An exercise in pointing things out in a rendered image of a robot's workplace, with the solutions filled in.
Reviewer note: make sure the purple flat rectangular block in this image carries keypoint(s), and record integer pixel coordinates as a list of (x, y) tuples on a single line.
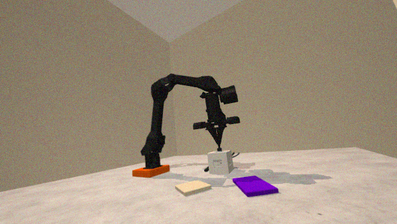
[(254, 186)]

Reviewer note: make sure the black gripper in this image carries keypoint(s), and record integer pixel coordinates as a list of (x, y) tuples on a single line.
[(214, 115)]

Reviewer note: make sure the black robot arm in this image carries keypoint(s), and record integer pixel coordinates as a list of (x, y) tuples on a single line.
[(155, 140)]

